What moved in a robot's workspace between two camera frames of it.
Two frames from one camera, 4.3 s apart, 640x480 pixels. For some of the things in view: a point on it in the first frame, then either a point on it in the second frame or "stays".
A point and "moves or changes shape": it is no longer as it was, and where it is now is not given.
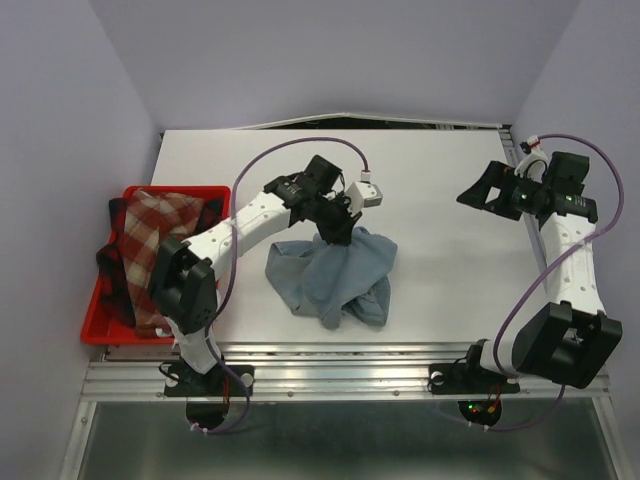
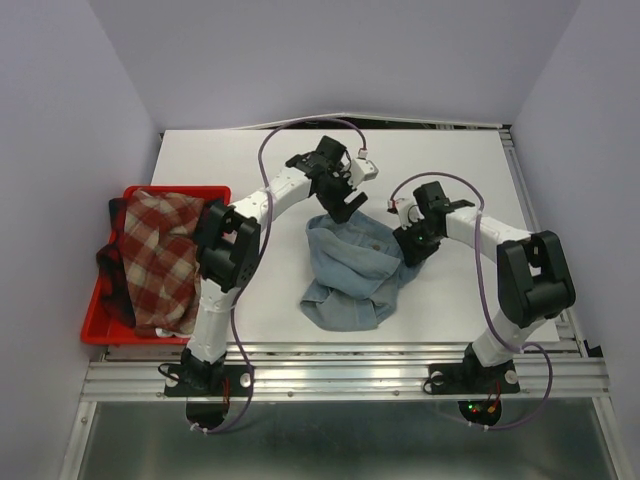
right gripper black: (495, 175) → (410, 252)
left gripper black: (341, 231) → (336, 208)
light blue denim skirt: (333, 285) moves or changes shape
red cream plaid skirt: (148, 220) stays
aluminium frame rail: (318, 372) stays
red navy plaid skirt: (111, 257) stays
